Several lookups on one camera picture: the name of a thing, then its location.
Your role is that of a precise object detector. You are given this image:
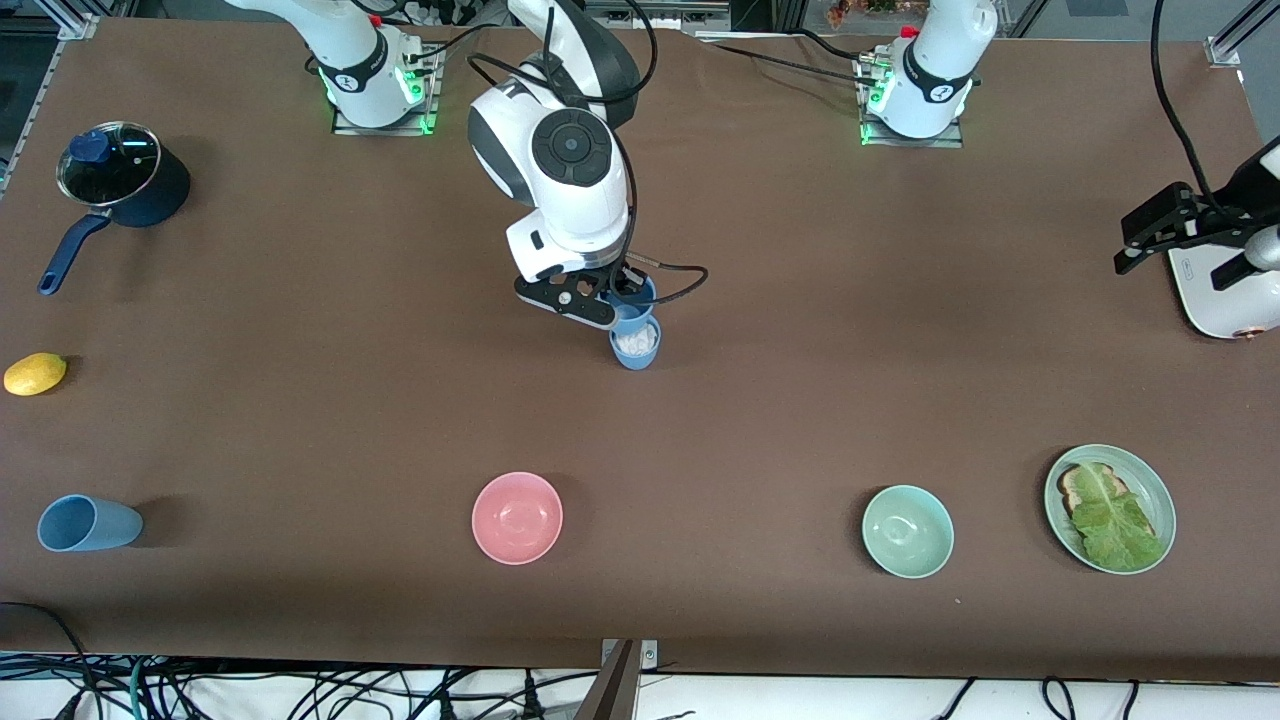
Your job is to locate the green lettuce leaf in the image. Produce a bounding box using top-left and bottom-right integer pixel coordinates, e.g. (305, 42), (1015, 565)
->
(1068, 461), (1167, 574)

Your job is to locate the dark blue saucepan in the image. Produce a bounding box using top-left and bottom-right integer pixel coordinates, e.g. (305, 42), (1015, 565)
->
(38, 122), (191, 297)

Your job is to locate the small metal table bracket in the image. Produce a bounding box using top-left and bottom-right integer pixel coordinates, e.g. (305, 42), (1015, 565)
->
(600, 639), (660, 671)

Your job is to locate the aluminium frame bracket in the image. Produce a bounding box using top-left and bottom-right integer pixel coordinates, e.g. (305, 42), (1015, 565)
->
(40, 0), (136, 43)
(1205, 0), (1280, 69)

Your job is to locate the mint green plate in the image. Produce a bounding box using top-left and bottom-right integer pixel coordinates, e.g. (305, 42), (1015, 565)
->
(1043, 444), (1177, 576)

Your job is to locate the slice of bread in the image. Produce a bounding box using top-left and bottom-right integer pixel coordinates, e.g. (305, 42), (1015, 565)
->
(1057, 462), (1161, 541)

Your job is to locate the yellow lemon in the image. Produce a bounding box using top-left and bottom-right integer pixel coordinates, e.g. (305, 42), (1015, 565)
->
(3, 352), (68, 397)

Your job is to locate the black base cable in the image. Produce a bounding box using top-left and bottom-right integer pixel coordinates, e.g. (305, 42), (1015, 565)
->
(405, 25), (493, 66)
(697, 36), (881, 91)

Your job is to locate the white toaster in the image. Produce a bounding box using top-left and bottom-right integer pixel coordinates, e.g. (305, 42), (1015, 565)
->
(1168, 245), (1280, 341)

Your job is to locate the grey metal rail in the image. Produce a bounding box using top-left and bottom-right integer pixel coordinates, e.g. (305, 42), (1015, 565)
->
(640, 0), (731, 31)

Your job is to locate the pink bowl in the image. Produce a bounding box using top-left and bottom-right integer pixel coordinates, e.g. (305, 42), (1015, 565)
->
(471, 471), (564, 566)

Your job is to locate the mint green bowl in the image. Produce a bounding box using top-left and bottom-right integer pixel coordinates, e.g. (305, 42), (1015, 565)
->
(861, 484), (955, 580)

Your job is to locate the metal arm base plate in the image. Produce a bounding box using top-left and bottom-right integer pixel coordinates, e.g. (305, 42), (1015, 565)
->
(332, 45), (441, 136)
(858, 55), (964, 149)

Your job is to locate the small orange object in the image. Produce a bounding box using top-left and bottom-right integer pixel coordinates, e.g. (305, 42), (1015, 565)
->
(826, 0), (906, 26)

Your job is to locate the blue plastic cup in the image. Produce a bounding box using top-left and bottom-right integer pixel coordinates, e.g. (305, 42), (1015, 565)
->
(609, 315), (663, 372)
(37, 494), (144, 553)
(606, 274), (661, 339)

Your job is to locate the power strip with plugs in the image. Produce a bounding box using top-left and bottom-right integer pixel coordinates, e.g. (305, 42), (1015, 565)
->
(395, 0), (506, 29)

